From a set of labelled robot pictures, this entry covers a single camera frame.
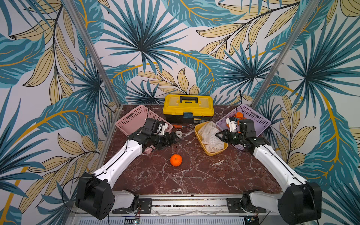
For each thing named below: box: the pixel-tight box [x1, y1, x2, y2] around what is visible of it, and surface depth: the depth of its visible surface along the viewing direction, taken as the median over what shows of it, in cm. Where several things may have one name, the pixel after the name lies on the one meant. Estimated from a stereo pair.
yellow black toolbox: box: [163, 94, 215, 124], surface depth 99 cm
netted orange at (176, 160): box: [169, 153, 183, 167], surface depth 87 cm
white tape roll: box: [174, 130, 183, 139], surface depth 102 cm
